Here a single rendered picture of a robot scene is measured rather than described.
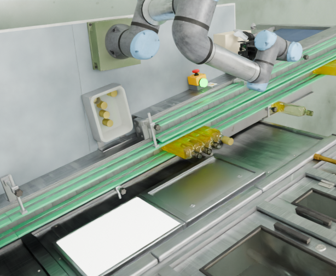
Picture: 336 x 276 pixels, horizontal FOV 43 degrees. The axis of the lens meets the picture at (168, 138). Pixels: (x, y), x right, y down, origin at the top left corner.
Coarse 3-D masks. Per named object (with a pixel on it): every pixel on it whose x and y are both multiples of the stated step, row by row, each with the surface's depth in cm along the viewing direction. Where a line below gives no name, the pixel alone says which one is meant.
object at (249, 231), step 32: (256, 128) 239; (288, 128) 229; (192, 160) 216; (256, 160) 206; (288, 160) 200; (320, 160) 193; (128, 192) 202; (256, 192) 176; (288, 192) 178; (320, 192) 173; (64, 224) 187; (224, 224) 164; (256, 224) 163; (288, 224) 159; (320, 224) 156; (0, 256) 174; (32, 256) 170; (160, 256) 151; (192, 256) 153; (224, 256) 151; (256, 256) 148; (288, 256) 145; (320, 256) 141
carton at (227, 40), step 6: (246, 30) 192; (216, 36) 185; (222, 36) 182; (228, 36) 182; (234, 36) 184; (216, 42) 186; (222, 42) 183; (228, 42) 183; (234, 42) 185; (240, 42) 187; (228, 48) 184; (234, 48) 186
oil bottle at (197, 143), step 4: (184, 136) 202; (188, 136) 201; (184, 140) 198; (188, 140) 197; (192, 140) 197; (196, 140) 196; (200, 140) 195; (192, 144) 193; (196, 144) 192; (200, 144) 192; (204, 144) 194; (196, 148) 192; (200, 152) 193
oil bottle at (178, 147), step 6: (168, 144) 198; (174, 144) 195; (180, 144) 194; (186, 144) 193; (168, 150) 201; (174, 150) 196; (180, 150) 192; (186, 150) 189; (192, 150) 189; (180, 156) 194; (186, 156) 190
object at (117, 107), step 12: (96, 96) 183; (108, 96) 194; (120, 96) 193; (96, 108) 192; (108, 108) 196; (120, 108) 198; (96, 120) 185; (120, 120) 201; (108, 132) 197; (120, 132) 196
